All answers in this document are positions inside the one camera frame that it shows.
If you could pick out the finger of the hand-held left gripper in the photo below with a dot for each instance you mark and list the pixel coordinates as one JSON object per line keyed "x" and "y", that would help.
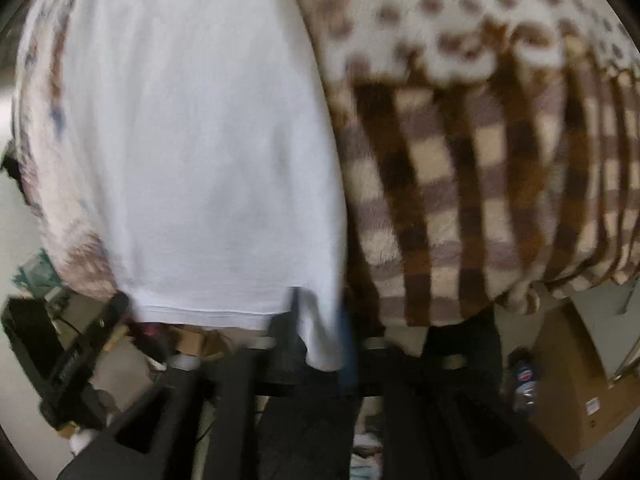
{"x": 114, "y": 310}

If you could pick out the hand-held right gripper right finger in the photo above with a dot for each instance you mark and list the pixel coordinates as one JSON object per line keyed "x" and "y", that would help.
{"x": 348, "y": 355}

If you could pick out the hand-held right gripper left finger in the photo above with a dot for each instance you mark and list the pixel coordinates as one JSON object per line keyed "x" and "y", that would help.
{"x": 287, "y": 340}

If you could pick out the white garment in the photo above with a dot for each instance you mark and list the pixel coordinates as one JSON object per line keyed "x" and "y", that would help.
{"x": 200, "y": 160}

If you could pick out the person's dark pants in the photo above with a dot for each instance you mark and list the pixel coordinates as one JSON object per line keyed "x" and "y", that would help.
{"x": 305, "y": 430}

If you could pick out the floral bed sheet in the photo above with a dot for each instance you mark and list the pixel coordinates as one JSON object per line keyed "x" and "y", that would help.
{"x": 45, "y": 170}

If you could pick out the plastic bottle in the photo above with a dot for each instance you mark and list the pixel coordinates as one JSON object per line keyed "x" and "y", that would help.
{"x": 523, "y": 380}

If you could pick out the brown checked plush blanket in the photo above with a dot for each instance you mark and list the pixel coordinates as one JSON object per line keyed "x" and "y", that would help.
{"x": 475, "y": 185}

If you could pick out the cardboard box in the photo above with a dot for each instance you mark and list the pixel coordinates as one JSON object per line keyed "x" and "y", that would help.
{"x": 575, "y": 375}

